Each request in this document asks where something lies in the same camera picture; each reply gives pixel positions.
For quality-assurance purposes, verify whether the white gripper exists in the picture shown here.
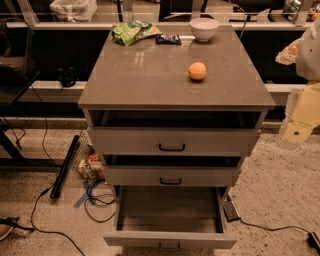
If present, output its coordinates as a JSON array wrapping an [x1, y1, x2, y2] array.
[[275, 39, 320, 150]]

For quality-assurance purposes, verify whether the grey bottom drawer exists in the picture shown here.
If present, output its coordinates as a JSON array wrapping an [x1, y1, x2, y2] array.
[[104, 186, 236, 251]]

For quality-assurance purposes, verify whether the grey drawer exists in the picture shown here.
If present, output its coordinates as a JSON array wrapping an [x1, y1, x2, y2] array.
[[103, 155, 241, 187], [88, 111, 260, 156], [104, 186, 236, 251]]

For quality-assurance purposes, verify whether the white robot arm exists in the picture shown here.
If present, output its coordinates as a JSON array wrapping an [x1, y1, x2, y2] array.
[[276, 18, 320, 149]]

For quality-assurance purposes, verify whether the grey drawer cabinet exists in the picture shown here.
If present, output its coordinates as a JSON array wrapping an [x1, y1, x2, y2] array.
[[77, 24, 277, 194]]

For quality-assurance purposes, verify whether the grey top drawer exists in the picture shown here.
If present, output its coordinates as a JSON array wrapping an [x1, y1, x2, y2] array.
[[88, 111, 260, 156]]

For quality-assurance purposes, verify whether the grey middle drawer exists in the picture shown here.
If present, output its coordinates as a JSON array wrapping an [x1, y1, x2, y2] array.
[[103, 155, 241, 187]]

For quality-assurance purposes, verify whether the white bowl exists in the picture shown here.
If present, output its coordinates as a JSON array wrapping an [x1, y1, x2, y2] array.
[[189, 18, 220, 42]]

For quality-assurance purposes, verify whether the orange fruit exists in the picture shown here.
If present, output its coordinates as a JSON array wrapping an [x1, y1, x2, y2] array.
[[189, 62, 207, 80]]

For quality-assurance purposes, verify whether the dark blue snack bar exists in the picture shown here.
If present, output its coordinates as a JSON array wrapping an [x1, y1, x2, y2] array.
[[156, 35, 182, 45]]

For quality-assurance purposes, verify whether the green snack bag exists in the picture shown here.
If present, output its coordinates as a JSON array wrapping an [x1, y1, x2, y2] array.
[[112, 20, 162, 46]]

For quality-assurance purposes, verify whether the white plastic bag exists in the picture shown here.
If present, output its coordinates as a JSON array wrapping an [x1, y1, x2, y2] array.
[[49, 0, 97, 22]]

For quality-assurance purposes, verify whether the black clamp device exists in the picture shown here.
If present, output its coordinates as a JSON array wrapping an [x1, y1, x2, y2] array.
[[58, 67, 77, 88]]

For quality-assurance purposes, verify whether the blue tape strip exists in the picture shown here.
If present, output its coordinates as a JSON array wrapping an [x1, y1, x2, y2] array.
[[73, 180, 98, 208]]

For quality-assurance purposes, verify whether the black bar on floor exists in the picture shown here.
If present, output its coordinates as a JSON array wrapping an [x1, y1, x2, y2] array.
[[49, 135, 80, 200]]

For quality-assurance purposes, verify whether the dark chair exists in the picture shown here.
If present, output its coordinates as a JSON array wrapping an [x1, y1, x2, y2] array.
[[0, 17, 39, 105]]

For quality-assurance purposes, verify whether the wire basket with items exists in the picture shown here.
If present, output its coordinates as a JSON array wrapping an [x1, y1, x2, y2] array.
[[71, 130, 104, 181]]

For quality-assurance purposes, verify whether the black floor cable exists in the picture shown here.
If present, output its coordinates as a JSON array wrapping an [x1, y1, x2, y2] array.
[[0, 84, 117, 256]]

